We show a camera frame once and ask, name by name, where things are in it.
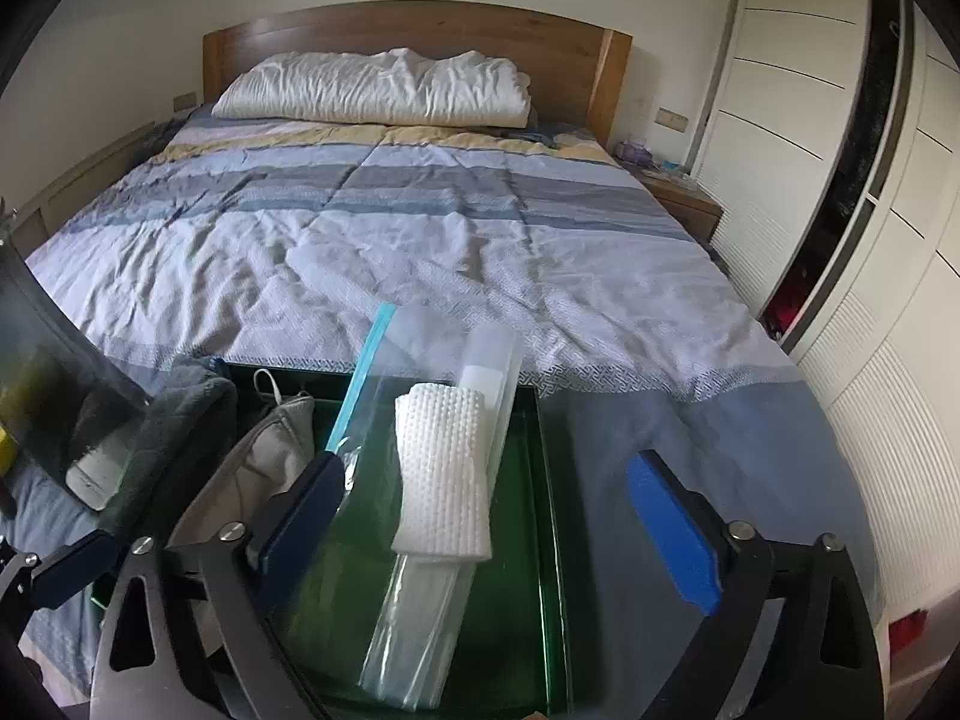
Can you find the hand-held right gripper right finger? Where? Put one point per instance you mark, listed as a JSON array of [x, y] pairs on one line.
[[675, 532]]

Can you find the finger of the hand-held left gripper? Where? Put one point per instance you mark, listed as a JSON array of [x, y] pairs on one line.
[[75, 566]]

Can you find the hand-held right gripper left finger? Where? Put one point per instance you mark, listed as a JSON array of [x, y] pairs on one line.
[[300, 517]]

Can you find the grey face mask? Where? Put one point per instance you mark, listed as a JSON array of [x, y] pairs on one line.
[[270, 435]]

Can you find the clear zip bag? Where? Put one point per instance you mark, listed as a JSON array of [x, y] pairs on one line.
[[375, 420]]

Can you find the yellow towel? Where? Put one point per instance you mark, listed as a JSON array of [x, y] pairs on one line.
[[6, 454]]

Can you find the white waffle cloth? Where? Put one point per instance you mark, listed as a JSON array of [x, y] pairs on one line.
[[439, 465]]

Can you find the dark grey cloth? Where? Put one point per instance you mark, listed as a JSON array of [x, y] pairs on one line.
[[180, 427]]

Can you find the green tray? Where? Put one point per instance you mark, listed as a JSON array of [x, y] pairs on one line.
[[525, 525]]

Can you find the smoky glass pitcher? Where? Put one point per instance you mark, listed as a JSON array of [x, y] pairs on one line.
[[45, 360]]

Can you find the red item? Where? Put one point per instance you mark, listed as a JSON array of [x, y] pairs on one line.
[[907, 626]]

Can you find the bed with striped duvet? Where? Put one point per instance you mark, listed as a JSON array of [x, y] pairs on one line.
[[450, 240]]

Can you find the wooden nightstand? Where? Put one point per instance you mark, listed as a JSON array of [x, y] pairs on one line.
[[686, 202]]

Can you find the small clear container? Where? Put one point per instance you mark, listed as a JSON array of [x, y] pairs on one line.
[[671, 171]]

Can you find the small purple container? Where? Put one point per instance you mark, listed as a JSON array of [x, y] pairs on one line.
[[634, 152]]

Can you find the white pillow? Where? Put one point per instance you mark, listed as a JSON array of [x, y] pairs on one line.
[[375, 86]]

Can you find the white wardrobe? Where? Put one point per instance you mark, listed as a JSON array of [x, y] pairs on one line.
[[787, 90]]

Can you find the wooden headboard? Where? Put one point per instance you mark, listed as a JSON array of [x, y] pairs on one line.
[[420, 26]]

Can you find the wall switch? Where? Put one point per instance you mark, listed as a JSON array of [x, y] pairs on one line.
[[671, 118], [185, 101]]

